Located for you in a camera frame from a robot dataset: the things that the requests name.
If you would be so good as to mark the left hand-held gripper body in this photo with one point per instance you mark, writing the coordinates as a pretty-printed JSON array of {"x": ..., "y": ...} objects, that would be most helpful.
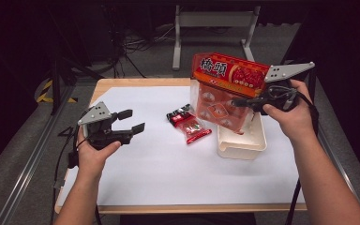
[{"x": 95, "y": 117}]

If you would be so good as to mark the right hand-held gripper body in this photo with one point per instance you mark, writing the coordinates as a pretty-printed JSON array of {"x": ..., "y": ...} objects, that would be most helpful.
[{"x": 282, "y": 73}]

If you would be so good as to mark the large orange seasoning packet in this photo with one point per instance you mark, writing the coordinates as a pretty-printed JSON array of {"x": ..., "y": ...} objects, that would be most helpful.
[{"x": 222, "y": 93}]

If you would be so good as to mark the cream plastic storage box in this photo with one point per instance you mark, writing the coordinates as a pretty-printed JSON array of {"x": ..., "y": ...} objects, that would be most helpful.
[{"x": 242, "y": 146}]

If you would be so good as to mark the person's left hand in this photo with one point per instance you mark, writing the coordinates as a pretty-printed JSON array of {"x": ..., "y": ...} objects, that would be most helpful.
[{"x": 93, "y": 159}]

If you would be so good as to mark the person's right hand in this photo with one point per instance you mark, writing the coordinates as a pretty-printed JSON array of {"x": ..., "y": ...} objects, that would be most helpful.
[{"x": 293, "y": 122}]

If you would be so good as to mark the black metal stand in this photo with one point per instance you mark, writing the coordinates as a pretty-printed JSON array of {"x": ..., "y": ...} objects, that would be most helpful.
[
  {"x": 56, "y": 78},
  {"x": 309, "y": 50}
]

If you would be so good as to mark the white table sheet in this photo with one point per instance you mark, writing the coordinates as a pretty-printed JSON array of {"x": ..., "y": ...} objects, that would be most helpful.
[{"x": 156, "y": 175}]

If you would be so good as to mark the small black and red packet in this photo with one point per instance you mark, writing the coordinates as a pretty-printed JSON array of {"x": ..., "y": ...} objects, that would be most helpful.
[{"x": 190, "y": 123}]

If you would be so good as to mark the yellow and black hazard tape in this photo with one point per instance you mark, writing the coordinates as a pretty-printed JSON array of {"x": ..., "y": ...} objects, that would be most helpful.
[{"x": 45, "y": 92}]

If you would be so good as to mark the grey metal stand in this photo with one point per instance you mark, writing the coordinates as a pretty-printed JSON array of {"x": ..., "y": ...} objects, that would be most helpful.
[{"x": 215, "y": 19}]

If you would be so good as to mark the person's dark clothing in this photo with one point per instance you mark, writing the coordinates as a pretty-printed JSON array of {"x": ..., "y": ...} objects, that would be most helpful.
[{"x": 187, "y": 219}]

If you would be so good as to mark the aluminium rail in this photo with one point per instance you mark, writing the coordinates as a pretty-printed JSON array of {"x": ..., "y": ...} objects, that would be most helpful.
[
  {"x": 31, "y": 162},
  {"x": 340, "y": 168}
]

